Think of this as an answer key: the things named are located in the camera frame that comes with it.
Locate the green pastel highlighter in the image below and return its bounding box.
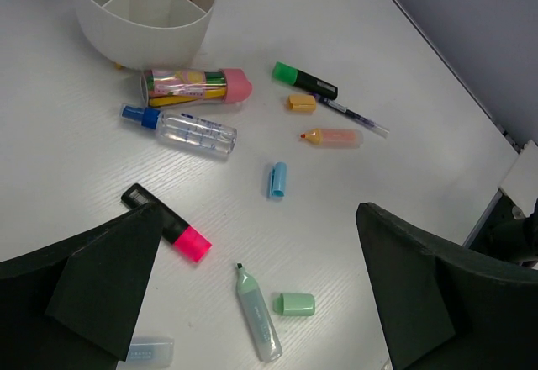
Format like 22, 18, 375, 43
236, 263, 282, 363

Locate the pink black highlighter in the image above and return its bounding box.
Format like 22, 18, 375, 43
121, 183, 212, 264

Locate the green marker cap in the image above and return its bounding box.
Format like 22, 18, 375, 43
272, 293, 316, 317

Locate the dark blue pen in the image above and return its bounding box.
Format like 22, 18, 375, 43
313, 93, 389, 138

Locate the green black highlighter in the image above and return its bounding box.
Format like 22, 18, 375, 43
272, 61, 338, 100

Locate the orange marker cap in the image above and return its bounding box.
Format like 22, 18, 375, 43
287, 94, 317, 113

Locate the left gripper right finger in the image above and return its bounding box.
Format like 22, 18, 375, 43
356, 203, 537, 369

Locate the orange pastel highlighter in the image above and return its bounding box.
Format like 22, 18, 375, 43
300, 128, 363, 149

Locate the clear spray bottle blue cap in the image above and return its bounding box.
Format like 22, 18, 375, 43
119, 104, 238, 160

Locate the blue marker cap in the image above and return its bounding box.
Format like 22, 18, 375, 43
267, 161, 287, 198

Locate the pink capped pencil tube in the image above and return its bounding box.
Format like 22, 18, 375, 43
140, 68, 252, 108

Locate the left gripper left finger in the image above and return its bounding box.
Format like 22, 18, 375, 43
1, 203, 163, 369

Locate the blue pastel highlighter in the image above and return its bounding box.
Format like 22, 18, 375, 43
125, 336, 175, 367

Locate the white round desk organizer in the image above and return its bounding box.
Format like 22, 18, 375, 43
74, 0, 215, 70

